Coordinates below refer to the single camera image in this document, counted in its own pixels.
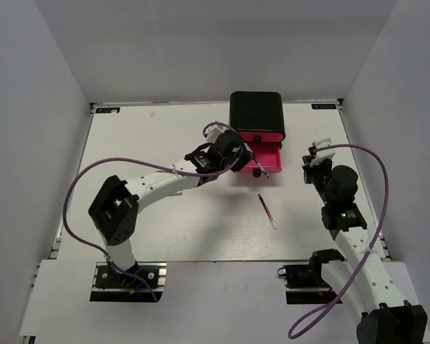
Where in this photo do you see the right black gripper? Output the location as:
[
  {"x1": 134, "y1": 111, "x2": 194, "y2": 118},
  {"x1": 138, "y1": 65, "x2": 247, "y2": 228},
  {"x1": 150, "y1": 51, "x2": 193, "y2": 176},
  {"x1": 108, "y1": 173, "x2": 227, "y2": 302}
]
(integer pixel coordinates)
[{"x1": 302, "y1": 155, "x2": 334, "y2": 206}]

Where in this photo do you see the pink drawer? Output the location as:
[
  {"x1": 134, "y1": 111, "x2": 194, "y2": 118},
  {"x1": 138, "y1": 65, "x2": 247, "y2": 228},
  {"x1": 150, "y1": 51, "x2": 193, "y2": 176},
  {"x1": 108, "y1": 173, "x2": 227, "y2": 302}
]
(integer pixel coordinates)
[
  {"x1": 238, "y1": 130, "x2": 285, "y2": 143},
  {"x1": 237, "y1": 142, "x2": 282, "y2": 178}
]

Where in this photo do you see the purple pen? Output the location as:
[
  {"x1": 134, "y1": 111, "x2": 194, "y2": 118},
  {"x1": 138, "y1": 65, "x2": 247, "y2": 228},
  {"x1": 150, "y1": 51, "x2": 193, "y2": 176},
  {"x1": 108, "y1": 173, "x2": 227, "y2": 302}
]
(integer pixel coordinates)
[{"x1": 252, "y1": 158, "x2": 269, "y2": 178}]

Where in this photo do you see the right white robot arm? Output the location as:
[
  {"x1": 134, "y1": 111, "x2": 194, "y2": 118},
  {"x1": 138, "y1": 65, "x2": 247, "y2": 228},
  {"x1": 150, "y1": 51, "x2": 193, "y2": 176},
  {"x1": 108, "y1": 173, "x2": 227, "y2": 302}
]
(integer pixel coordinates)
[{"x1": 302, "y1": 154, "x2": 428, "y2": 343}]

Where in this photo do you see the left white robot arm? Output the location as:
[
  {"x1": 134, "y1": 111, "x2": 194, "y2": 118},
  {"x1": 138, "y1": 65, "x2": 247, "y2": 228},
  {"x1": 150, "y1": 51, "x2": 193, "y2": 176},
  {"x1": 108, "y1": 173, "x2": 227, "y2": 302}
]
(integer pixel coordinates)
[{"x1": 88, "y1": 130, "x2": 255, "y2": 286}]

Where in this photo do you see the black drawer cabinet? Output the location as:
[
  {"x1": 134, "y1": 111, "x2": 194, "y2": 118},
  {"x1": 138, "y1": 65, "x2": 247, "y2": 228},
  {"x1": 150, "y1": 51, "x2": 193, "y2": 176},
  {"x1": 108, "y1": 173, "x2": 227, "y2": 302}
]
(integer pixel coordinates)
[{"x1": 229, "y1": 91, "x2": 286, "y2": 137}]

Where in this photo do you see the red pen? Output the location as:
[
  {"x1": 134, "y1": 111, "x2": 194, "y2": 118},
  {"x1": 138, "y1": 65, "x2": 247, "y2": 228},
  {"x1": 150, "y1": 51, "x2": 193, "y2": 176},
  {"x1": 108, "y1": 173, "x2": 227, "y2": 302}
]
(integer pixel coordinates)
[{"x1": 257, "y1": 193, "x2": 277, "y2": 230}]

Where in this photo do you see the right blue label sticker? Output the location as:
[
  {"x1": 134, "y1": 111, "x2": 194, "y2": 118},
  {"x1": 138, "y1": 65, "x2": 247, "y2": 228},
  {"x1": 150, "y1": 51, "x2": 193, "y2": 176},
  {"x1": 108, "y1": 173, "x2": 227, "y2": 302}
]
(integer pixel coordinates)
[{"x1": 311, "y1": 103, "x2": 338, "y2": 110}]

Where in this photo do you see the blue label sticker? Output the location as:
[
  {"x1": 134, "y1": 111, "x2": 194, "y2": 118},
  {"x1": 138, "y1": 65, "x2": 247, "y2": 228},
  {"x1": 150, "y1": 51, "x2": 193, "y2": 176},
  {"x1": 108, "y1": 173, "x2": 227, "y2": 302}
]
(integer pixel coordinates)
[
  {"x1": 95, "y1": 107, "x2": 120, "y2": 114},
  {"x1": 311, "y1": 103, "x2": 338, "y2": 110}
]

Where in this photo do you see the left blue label sticker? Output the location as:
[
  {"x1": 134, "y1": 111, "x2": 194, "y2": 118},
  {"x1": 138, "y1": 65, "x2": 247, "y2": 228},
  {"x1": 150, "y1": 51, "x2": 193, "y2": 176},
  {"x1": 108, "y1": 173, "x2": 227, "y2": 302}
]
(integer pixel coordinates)
[{"x1": 95, "y1": 107, "x2": 120, "y2": 114}]

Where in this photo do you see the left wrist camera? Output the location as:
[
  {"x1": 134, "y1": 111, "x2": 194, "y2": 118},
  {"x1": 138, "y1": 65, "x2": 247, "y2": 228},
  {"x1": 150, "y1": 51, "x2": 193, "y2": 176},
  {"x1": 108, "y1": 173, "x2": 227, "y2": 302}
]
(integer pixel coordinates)
[{"x1": 203, "y1": 124, "x2": 224, "y2": 143}]

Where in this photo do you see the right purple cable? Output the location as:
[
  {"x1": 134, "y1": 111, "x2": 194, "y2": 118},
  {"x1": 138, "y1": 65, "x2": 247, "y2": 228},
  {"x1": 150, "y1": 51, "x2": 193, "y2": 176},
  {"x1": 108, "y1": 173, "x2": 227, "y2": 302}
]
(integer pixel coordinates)
[{"x1": 287, "y1": 143, "x2": 390, "y2": 340}]

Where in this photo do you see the purple cable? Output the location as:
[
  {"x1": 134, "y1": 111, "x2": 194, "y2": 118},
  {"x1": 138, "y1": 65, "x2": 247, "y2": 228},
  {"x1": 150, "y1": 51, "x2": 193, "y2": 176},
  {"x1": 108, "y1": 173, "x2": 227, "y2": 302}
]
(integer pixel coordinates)
[
  {"x1": 62, "y1": 121, "x2": 252, "y2": 301},
  {"x1": 287, "y1": 143, "x2": 390, "y2": 340}
]

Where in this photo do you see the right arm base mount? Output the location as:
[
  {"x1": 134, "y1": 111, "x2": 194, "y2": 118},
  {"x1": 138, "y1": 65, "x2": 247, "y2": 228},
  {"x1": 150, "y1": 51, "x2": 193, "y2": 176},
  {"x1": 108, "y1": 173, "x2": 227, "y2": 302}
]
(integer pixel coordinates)
[{"x1": 277, "y1": 249, "x2": 344, "y2": 305}]

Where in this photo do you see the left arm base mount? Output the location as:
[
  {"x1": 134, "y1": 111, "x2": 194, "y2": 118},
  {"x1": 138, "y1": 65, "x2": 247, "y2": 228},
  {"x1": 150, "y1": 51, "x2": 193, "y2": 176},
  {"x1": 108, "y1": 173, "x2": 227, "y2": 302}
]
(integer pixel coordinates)
[{"x1": 90, "y1": 262, "x2": 167, "y2": 303}]

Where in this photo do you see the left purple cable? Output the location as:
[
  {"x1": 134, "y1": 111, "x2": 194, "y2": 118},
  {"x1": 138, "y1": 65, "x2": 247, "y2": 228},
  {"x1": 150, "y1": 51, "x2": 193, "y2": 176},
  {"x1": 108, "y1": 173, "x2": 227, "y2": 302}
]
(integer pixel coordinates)
[{"x1": 62, "y1": 121, "x2": 252, "y2": 301}]

